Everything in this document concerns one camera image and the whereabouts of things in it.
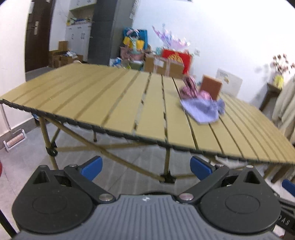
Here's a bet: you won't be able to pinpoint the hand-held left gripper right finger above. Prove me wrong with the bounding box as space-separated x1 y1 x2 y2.
178 156 264 204

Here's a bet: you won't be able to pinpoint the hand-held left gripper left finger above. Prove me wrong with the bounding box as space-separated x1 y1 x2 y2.
30 156 116 204

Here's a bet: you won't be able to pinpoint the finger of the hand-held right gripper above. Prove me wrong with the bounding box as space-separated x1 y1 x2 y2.
282 179 295 196

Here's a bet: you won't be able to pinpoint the periwinkle fluffy cloth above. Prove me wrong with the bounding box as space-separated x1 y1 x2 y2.
180 98 225 124

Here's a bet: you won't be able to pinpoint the brown sponge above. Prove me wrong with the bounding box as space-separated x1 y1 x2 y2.
199 75 223 101

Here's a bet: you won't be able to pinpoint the pink satin scrunchie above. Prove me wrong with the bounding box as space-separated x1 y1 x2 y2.
180 76 212 101

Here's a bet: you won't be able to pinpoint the tan folding table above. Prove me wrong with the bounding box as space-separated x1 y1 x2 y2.
0 62 295 183

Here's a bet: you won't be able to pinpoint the cream jacket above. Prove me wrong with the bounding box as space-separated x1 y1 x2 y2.
272 75 295 143

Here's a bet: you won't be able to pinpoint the white flat mop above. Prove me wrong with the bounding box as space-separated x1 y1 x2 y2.
0 103 27 151

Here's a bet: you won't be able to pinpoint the white panel with sticker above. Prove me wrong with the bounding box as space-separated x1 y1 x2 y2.
215 68 243 97

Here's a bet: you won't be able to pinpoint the dark wooden shelf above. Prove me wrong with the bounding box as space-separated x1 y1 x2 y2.
259 83 283 111

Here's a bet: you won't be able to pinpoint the black rod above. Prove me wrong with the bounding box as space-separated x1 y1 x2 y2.
0 208 14 239

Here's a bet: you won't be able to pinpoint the flower vase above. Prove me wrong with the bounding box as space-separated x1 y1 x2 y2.
273 74 284 89

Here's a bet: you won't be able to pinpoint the taped cardboard box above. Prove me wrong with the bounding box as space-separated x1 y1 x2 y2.
144 55 185 78

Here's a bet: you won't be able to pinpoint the green storage box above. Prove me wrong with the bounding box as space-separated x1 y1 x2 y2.
129 60 144 71

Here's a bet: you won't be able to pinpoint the red gift box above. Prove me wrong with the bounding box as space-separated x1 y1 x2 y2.
161 49 193 74

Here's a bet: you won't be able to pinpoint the open cardboard boxes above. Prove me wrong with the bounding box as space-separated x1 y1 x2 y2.
48 41 83 68

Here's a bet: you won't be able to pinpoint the pink basket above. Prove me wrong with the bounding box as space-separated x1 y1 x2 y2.
120 46 145 61

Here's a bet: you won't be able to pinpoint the dried flower bouquet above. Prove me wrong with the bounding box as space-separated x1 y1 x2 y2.
272 54 295 75

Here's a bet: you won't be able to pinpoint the white base cabinet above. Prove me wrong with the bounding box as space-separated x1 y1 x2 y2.
65 23 93 63

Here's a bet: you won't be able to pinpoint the yellow gift bag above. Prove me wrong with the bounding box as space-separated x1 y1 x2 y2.
123 37 144 50

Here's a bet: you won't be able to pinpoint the iridescent paper decoration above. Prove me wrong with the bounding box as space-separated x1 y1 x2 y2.
152 23 192 50

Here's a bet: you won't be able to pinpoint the grey refrigerator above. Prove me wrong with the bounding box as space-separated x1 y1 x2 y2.
88 0 136 66

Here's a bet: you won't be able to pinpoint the dark brown door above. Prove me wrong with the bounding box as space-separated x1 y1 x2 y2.
25 0 56 72

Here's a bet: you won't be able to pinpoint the blue gift bag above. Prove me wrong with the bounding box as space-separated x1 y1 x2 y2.
122 28 148 50

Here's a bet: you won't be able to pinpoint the white wall cabinet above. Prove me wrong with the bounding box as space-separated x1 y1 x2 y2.
69 0 97 10

